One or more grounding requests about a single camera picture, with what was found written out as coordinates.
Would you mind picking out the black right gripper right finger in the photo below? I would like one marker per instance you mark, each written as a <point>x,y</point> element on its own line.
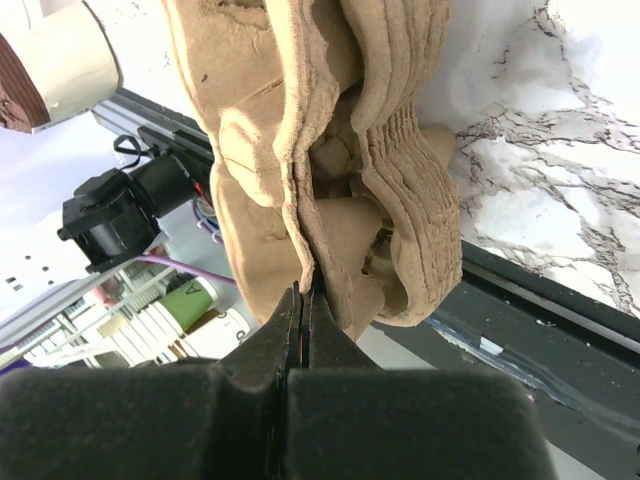
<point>349,419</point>

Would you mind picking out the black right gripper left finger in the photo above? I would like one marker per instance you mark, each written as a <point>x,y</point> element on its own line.
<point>192,419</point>

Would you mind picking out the brown cardboard cup carrier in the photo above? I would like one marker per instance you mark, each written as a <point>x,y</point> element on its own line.
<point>321,165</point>

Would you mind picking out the white paper cup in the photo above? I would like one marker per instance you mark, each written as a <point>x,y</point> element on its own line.
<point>67,57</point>

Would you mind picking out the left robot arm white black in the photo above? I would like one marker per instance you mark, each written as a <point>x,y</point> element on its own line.
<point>110,218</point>

